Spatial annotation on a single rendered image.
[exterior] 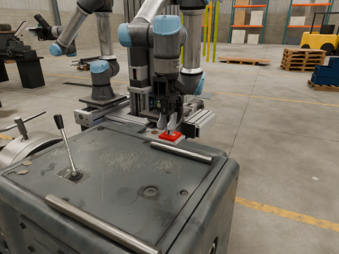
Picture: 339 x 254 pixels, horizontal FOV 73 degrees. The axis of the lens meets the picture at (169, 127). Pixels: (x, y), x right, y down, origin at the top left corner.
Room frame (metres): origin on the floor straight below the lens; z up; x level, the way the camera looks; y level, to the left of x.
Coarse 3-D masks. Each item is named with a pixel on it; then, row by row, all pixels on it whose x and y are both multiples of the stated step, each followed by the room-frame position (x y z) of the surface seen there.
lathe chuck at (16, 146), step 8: (32, 136) 0.74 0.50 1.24; (40, 136) 0.75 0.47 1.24; (48, 136) 0.75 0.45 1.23; (56, 136) 0.78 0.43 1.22; (8, 144) 0.71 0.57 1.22; (16, 144) 0.70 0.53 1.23; (24, 144) 0.69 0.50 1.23; (0, 152) 0.68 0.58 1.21; (8, 152) 0.67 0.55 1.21; (16, 152) 0.66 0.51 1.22; (0, 160) 0.65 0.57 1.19; (8, 160) 0.64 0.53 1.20; (0, 168) 0.63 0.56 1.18
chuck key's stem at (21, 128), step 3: (15, 117) 0.72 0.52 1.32; (18, 117) 0.72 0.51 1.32; (15, 120) 0.71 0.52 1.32; (18, 120) 0.71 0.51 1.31; (21, 120) 0.72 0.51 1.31; (18, 123) 0.71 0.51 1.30; (21, 123) 0.71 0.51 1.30; (18, 126) 0.71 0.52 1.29; (21, 126) 0.71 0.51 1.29; (24, 126) 0.72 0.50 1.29; (18, 129) 0.71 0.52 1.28; (21, 129) 0.71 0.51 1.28; (24, 129) 0.72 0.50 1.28; (21, 132) 0.71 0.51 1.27; (24, 132) 0.71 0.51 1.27; (24, 135) 0.72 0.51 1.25; (24, 138) 0.72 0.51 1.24; (27, 138) 0.72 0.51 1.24
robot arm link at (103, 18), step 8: (112, 0) 1.63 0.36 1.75; (104, 8) 1.56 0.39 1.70; (96, 16) 1.59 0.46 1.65; (104, 16) 1.57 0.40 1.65; (104, 24) 1.57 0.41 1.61; (104, 32) 1.57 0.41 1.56; (104, 40) 1.57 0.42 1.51; (104, 48) 1.57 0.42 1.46; (112, 48) 1.60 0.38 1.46; (104, 56) 1.56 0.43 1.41; (112, 56) 1.58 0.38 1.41; (112, 64) 1.57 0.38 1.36
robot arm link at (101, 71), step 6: (102, 60) 1.51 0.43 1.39; (90, 66) 1.44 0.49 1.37; (96, 66) 1.42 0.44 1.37; (102, 66) 1.43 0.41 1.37; (108, 66) 1.47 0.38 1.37; (96, 72) 1.41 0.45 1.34; (102, 72) 1.42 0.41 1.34; (108, 72) 1.46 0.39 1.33; (96, 78) 1.42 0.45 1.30; (102, 78) 1.42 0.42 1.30; (108, 78) 1.46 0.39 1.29; (96, 84) 1.42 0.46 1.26; (102, 84) 1.42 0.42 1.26
